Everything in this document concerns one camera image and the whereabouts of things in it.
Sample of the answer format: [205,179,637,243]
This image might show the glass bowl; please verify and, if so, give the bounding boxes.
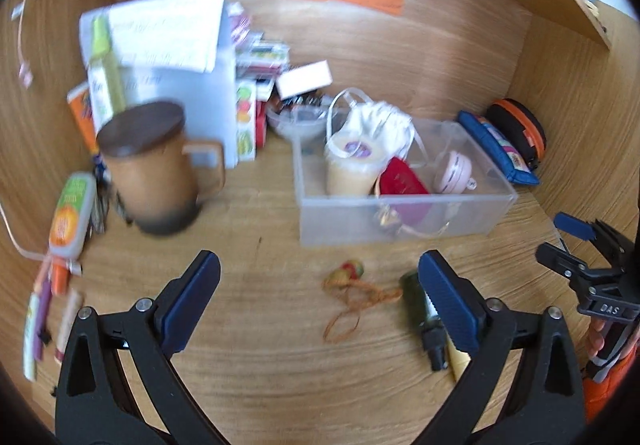
[265,95,333,144]

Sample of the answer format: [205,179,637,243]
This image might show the gold crinkled wrapper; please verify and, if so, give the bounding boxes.
[377,205,401,231]

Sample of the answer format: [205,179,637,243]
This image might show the brown ceramic mug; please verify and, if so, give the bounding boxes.
[96,101,226,237]

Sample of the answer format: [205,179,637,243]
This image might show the red pouch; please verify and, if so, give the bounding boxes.
[376,156,436,226]

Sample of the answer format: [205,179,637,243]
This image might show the plastic tub of cream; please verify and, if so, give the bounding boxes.
[325,132,396,196]

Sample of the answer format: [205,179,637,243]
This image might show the fruit print box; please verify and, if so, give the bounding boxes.
[235,80,258,160]

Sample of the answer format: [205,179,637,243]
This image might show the white printed paper sheet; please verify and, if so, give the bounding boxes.
[107,0,227,74]

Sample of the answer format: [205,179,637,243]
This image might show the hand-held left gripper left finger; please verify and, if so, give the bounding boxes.
[55,250,222,445]

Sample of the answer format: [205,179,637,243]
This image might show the clear plastic storage box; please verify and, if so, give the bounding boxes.
[292,107,519,247]

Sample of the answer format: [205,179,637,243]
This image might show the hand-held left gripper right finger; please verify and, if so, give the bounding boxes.
[418,250,586,445]

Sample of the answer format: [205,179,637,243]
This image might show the white charging cable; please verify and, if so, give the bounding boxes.
[0,202,83,274]

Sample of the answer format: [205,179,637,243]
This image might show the dark brown mug lid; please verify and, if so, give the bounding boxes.
[96,101,186,158]

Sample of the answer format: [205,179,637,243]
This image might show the orange string with charm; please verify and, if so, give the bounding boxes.
[322,262,404,342]

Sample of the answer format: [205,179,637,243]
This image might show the orange tube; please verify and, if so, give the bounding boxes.
[67,82,102,153]

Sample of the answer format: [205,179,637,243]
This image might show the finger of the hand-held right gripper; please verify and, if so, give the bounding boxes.
[536,244,603,287]
[555,212,601,242]

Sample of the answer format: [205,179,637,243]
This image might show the white paper folder stand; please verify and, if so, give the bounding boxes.
[80,0,238,169]

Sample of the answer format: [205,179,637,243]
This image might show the keys with black clip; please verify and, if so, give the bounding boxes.
[90,180,133,234]

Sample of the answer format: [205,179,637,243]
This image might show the yellow tube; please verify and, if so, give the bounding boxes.
[445,339,473,383]

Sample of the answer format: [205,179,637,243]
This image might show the beige red stick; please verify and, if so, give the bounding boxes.
[55,289,86,366]

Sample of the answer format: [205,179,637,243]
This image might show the yellow white highlighter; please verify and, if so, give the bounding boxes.
[22,292,44,382]

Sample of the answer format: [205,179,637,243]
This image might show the orange green glue bottle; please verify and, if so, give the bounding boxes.
[48,172,98,297]

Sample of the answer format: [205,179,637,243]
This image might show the black orange round case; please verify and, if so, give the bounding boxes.
[486,98,548,170]

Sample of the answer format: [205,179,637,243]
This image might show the wooden desktop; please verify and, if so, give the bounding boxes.
[0,125,621,445]

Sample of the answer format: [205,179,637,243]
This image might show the person's right hand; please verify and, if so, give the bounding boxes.
[586,317,609,359]

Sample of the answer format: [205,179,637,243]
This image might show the small white box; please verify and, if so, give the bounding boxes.
[276,61,333,100]

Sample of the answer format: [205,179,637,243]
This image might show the green spray bottle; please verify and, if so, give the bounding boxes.
[87,16,126,126]

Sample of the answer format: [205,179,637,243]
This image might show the pink round case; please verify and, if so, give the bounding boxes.
[432,151,476,194]

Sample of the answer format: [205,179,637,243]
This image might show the dark green bottle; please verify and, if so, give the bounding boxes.
[400,270,449,372]

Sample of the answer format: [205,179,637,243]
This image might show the white cable with pink plug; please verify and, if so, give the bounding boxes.
[14,0,37,88]

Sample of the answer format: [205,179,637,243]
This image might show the stack of small packets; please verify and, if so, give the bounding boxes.
[227,2,291,90]

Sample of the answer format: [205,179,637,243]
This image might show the white drawstring pouch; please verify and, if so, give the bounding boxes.
[327,88,427,166]

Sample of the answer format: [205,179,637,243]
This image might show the slim red box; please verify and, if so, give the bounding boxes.
[254,77,276,148]

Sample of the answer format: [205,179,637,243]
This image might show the blue zip pouch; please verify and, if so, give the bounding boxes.
[457,111,541,186]

